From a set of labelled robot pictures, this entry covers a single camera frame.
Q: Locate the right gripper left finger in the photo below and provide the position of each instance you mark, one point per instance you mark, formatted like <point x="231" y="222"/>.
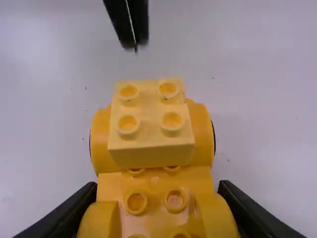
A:
<point x="62" y="215"/>

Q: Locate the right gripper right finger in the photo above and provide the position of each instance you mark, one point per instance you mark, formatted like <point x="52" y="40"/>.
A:
<point x="260" y="213"/>

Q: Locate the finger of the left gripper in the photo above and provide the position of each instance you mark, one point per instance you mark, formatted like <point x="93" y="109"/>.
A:
<point x="140" y="19"/>
<point x="120" y="22"/>

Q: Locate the yellow toy car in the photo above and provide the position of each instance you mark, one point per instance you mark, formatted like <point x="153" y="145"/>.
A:
<point x="151" y="173"/>

